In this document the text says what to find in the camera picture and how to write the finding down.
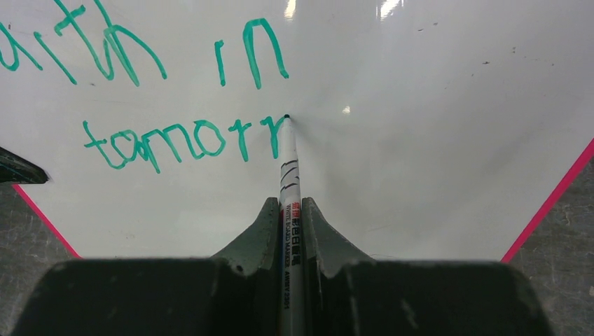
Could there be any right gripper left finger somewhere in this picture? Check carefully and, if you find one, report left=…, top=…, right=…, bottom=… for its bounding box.
left=212, top=197, right=279, bottom=277

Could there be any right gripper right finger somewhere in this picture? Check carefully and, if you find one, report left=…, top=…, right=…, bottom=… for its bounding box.
left=301, top=197, right=374, bottom=278

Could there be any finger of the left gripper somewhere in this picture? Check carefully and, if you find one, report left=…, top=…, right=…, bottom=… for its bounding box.
left=1, top=148, right=49, bottom=184

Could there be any green whiteboard marker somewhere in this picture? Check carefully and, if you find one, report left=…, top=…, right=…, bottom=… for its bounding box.
left=279, top=114, right=305, bottom=335

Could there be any pink framed whiteboard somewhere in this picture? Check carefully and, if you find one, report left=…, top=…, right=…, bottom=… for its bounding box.
left=1, top=1, right=593, bottom=260

